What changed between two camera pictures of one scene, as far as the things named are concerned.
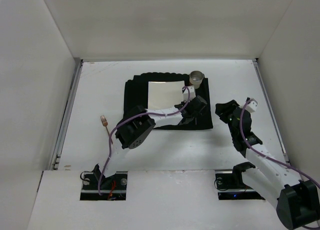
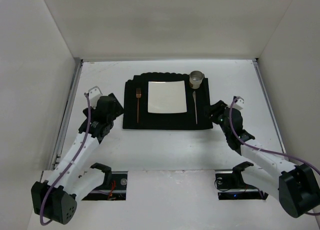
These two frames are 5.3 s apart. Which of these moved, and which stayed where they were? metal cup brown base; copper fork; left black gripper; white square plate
Moved: copper fork; left black gripper
Stayed: metal cup brown base; white square plate
